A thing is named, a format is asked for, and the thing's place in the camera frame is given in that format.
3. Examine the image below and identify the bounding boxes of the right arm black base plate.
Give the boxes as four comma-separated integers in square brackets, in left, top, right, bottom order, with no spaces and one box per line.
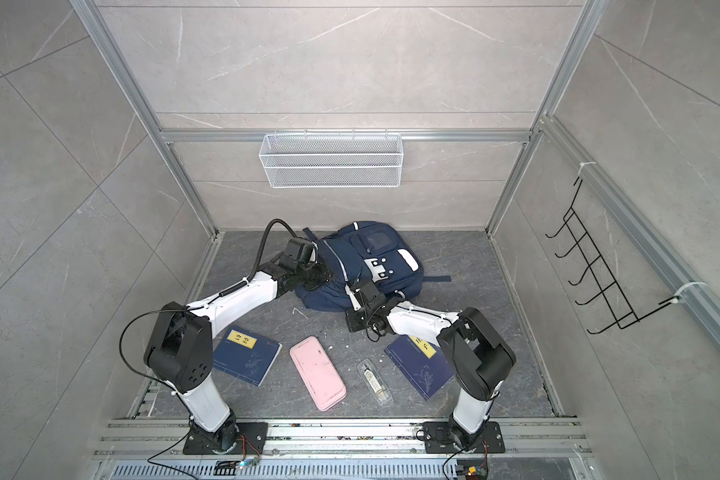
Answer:
[414,421,506,454]

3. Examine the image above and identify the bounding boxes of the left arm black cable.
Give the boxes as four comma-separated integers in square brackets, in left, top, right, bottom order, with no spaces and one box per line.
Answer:
[247,218,298,283]

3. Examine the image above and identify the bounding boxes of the black wire hook rack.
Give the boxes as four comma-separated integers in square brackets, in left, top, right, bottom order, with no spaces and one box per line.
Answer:
[544,177,684,336]

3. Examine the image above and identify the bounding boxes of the navy blue notebook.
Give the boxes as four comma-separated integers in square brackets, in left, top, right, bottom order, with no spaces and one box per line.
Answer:
[213,328,282,386]
[385,336,453,400]

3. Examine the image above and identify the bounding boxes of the aluminium front rail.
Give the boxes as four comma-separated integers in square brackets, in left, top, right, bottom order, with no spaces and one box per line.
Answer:
[93,417,593,460]

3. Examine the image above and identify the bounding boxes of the white wire mesh basket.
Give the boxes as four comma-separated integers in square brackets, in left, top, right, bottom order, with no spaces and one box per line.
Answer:
[259,132,404,188]

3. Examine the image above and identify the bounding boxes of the pink pencil case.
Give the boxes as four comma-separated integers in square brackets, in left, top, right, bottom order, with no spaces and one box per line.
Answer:
[289,336,347,411]

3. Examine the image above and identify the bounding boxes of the navy blue student backpack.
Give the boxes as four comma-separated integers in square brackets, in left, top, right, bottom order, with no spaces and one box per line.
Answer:
[295,221,452,312]

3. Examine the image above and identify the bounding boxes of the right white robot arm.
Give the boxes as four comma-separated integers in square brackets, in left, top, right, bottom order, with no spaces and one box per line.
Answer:
[345,280,516,446]

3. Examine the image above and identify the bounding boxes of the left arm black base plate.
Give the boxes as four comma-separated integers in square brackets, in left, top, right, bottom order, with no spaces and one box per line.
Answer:
[183,421,269,455]

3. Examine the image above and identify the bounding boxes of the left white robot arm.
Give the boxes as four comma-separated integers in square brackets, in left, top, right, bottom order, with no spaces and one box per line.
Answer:
[143,236,332,434]

